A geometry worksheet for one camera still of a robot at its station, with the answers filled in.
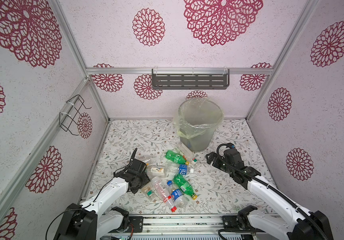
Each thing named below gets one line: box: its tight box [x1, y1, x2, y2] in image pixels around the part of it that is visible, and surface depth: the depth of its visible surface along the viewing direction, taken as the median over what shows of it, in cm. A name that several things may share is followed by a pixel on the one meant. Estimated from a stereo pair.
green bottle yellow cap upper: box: [165, 150, 190, 166], surface depth 95 cm
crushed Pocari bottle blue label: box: [165, 163, 194, 178], surface depth 90 cm
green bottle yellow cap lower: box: [172, 174, 198, 200], surface depth 84 cm
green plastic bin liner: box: [173, 98, 225, 139], surface depth 95 cm
